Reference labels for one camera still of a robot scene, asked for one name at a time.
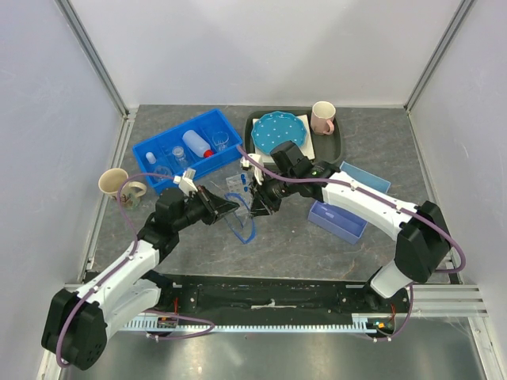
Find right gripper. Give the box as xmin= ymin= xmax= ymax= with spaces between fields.
xmin=248 ymin=171 xmax=297 ymax=219

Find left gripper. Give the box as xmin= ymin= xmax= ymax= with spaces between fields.
xmin=173 ymin=184 xmax=239 ymax=231

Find blue safety glasses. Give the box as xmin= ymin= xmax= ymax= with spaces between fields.
xmin=225 ymin=192 xmax=257 ymax=245

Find clear test tube rack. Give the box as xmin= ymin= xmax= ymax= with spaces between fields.
xmin=226 ymin=173 xmax=252 ymax=206

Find clear round glass flask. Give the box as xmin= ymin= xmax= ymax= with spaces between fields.
xmin=145 ymin=151 xmax=173 ymax=183

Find white plastic wash bottle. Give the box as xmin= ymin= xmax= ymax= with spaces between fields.
xmin=182 ymin=130 xmax=215 ymax=158

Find clear glass beaker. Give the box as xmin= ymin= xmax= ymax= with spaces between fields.
xmin=212 ymin=131 xmax=229 ymax=152

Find clear glass stoppered bottle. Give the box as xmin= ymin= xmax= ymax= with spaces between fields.
xmin=172 ymin=146 xmax=190 ymax=170

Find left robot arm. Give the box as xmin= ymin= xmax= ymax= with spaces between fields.
xmin=41 ymin=186 xmax=239 ymax=371

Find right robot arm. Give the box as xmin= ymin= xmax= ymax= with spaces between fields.
xmin=241 ymin=142 xmax=452 ymax=312

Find blue divided plastic bin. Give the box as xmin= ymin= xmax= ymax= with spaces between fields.
xmin=132 ymin=108 xmax=242 ymax=179

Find white square plate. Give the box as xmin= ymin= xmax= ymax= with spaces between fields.
xmin=254 ymin=116 xmax=315 ymax=165

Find blue polka dot plate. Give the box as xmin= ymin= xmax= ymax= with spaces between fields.
xmin=250 ymin=111 xmax=309 ymax=155

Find purple blue drawer organizer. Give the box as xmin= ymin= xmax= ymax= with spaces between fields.
xmin=307 ymin=161 xmax=391 ymax=245

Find dark green plastic tray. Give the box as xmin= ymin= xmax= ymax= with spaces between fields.
xmin=242 ymin=106 xmax=344 ymax=166

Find beige floral mug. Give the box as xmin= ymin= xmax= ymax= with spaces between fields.
xmin=98 ymin=168 xmax=147 ymax=209

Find pink ceramic mug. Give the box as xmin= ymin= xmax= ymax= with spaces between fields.
xmin=310 ymin=101 xmax=336 ymax=135

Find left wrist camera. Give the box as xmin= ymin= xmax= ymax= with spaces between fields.
xmin=173 ymin=168 xmax=198 ymax=196

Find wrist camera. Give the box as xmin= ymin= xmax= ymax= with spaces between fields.
xmin=173 ymin=168 xmax=198 ymax=196
xmin=240 ymin=154 xmax=264 ymax=185

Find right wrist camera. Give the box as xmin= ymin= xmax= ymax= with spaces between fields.
xmin=240 ymin=154 xmax=264 ymax=185

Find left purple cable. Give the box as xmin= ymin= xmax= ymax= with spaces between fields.
xmin=55 ymin=172 xmax=217 ymax=369

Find purple cable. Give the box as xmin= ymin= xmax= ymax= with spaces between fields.
xmin=236 ymin=144 xmax=467 ymax=344
xmin=55 ymin=172 xmax=217 ymax=369

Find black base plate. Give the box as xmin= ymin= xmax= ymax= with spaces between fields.
xmin=143 ymin=270 xmax=410 ymax=325

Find slotted cable duct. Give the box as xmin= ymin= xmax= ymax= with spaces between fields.
xmin=120 ymin=313 xmax=394 ymax=333

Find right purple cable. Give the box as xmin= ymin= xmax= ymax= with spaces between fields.
xmin=236 ymin=144 xmax=467 ymax=344

